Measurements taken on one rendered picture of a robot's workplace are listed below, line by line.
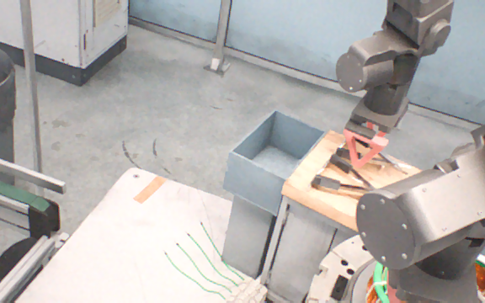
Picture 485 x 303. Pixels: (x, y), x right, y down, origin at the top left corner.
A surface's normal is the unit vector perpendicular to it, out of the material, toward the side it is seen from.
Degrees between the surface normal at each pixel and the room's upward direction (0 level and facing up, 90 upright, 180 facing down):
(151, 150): 0
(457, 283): 6
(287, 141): 90
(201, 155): 0
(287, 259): 90
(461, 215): 32
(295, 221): 90
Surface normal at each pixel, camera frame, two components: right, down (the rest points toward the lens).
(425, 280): 0.15, -0.71
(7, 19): -0.33, 0.55
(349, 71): -0.83, 0.25
